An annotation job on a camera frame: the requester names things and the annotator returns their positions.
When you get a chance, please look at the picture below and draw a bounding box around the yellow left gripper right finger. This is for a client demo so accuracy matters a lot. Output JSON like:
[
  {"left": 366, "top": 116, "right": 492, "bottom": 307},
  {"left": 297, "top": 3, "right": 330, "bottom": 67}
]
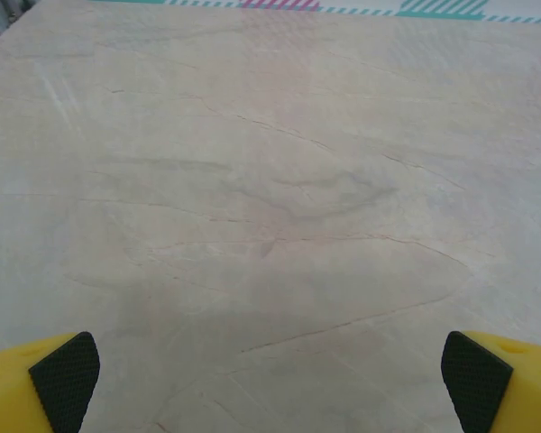
[{"left": 440, "top": 330, "right": 541, "bottom": 433}]

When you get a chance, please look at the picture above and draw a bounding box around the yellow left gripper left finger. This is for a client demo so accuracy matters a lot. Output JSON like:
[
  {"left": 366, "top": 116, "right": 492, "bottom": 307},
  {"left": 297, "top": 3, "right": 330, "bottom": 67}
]
[{"left": 0, "top": 331, "right": 101, "bottom": 433}]

